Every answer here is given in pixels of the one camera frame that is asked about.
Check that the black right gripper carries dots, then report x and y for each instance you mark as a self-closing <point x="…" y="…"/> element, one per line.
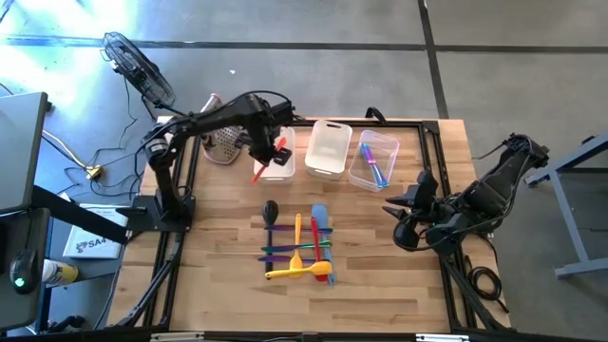
<point x="427" y="218"/>

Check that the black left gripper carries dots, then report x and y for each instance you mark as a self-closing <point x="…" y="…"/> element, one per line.
<point x="266" y="140"/>

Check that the orange silicone spatula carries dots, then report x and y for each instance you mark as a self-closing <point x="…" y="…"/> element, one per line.
<point x="259" y="175"/>

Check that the black slotted spoon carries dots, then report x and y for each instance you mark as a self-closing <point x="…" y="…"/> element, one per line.
<point x="270" y="211"/>

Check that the slim yellow silicone spatula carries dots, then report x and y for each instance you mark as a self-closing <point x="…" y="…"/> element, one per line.
<point x="298" y="228"/>

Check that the wide yellow silicone spatula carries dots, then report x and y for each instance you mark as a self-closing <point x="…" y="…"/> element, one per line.
<point x="320" y="269"/>

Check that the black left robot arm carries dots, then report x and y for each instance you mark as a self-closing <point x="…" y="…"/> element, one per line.
<point x="214" y="116"/>

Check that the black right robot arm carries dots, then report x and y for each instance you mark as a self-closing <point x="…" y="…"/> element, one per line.
<point x="499" y="185"/>

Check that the white plastic bin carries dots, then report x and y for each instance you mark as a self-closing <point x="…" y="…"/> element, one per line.
<point x="328" y="149"/>
<point x="285" y="173"/>

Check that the clear plastic bin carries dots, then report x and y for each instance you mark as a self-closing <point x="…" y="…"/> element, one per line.
<point x="356" y="176"/>

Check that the blue silicone spoon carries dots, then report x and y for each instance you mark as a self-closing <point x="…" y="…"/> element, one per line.
<point x="320" y="214"/>

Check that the black clamp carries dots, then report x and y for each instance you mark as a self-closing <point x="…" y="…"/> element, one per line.
<point x="376" y="114"/>

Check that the black floor fan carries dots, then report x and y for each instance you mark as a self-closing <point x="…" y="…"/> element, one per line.
<point x="138" y="71"/>

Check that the yellow power plug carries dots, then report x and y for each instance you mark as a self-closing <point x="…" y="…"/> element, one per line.
<point x="94" y="172"/>

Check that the white cardboard box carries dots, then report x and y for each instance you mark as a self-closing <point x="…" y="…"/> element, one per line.
<point x="92" y="242"/>

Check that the black desk beam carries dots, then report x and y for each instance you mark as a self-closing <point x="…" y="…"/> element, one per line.
<point x="81" y="216"/>

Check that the yellow white can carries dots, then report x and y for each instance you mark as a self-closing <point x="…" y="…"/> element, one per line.
<point x="62" y="273"/>

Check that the grey flat monitor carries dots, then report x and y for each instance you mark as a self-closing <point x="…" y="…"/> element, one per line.
<point x="21" y="152"/>

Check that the black desk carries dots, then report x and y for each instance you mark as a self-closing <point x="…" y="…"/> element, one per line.
<point x="9" y="228"/>

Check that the black computer mouse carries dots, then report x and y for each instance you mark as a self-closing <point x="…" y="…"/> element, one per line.
<point x="24" y="271"/>

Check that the black aluminium table frame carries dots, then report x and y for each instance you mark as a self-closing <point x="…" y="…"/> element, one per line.
<point x="380" y="122"/>

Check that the silver bracket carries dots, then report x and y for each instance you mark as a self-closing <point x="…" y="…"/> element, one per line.
<point x="176" y="336"/>
<point x="442" y="337"/>

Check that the grey metal table frame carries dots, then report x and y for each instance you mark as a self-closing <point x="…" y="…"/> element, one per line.
<point x="565" y="209"/>

